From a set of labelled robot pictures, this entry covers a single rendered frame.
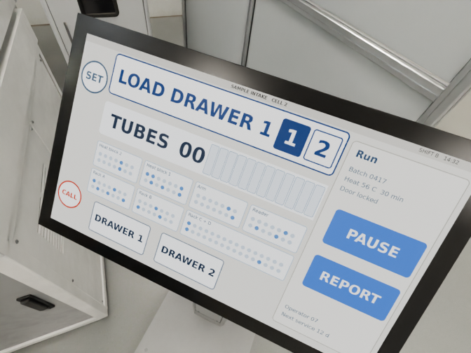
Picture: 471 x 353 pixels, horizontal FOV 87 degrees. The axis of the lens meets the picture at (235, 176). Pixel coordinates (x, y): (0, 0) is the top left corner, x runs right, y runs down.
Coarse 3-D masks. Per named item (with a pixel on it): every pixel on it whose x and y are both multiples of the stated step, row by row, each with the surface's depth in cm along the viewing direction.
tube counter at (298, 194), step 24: (192, 144) 31; (216, 144) 30; (192, 168) 31; (216, 168) 30; (240, 168) 30; (264, 168) 29; (264, 192) 29; (288, 192) 29; (312, 192) 28; (312, 216) 29
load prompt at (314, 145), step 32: (128, 64) 31; (128, 96) 32; (160, 96) 31; (192, 96) 30; (224, 96) 29; (224, 128) 29; (256, 128) 29; (288, 128) 28; (320, 128) 27; (288, 160) 28; (320, 160) 27
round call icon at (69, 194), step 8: (64, 184) 36; (72, 184) 35; (80, 184) 35; (64, 192) 36; (72, 192) 36; (80, 192) 35; (56, 200) 37; (64, 200) 36; (72, 200) 36; (80, 200) 36; (72, 208) 36
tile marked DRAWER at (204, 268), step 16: (160, 240) 34; (176, 240) 33; (160, 256) 34; (176, 256) 33; (192, 256) 33; (208, 256) 32; (176, 272) 34; (192, 272) 33; (208, 272) 33; (208, 288) 33
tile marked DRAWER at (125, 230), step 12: (96, 204) 35; (96, 216) 35; (108, 216) 35; (120, 216) 34; (96, 228) 36; (108, 228) 35; (120, 228) 35; (132, 228) 34; (144, 228) 34; (120, 240) 35; (132, 240) 35; (144, 240) 34
